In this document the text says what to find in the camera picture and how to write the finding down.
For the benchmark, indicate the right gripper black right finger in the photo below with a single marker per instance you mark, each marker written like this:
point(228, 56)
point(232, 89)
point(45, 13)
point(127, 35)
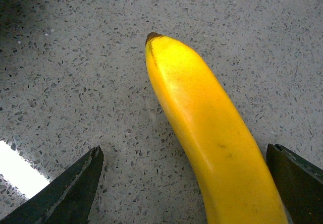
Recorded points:
point(299, 183)

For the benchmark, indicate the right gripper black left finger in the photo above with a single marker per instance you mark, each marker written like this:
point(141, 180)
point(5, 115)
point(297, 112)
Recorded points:
point(68, 198)

